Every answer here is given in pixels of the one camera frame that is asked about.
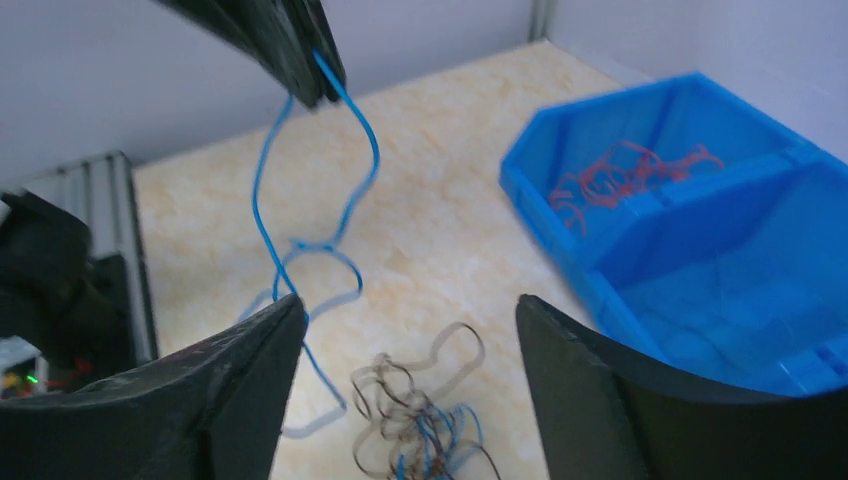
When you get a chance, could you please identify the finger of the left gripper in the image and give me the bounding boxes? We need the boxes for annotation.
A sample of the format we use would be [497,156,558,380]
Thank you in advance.
[159,0,346,109]

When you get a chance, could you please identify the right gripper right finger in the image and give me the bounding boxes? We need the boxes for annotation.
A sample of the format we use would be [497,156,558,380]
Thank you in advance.
[515,294,847,479]

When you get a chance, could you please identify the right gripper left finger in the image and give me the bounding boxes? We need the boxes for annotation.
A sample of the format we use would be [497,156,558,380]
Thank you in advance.
[1,295,305,479]

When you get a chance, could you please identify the orange and blue cables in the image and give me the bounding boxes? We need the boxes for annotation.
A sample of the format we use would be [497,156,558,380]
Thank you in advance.
[349,322,503,480]

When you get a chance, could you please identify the orange cable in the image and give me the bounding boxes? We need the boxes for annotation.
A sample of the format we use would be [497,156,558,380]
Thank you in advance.
[546,139,727,236]

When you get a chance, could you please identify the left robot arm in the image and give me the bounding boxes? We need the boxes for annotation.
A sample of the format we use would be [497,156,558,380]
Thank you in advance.
[1,1,346,391]

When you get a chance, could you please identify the blue three-compartment plastic bin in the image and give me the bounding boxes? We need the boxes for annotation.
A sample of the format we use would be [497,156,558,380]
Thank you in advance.
[499,73,847,397]

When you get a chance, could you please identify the aluminium frame rail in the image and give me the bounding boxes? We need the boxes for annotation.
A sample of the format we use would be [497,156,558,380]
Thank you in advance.
[12,151,159,363]

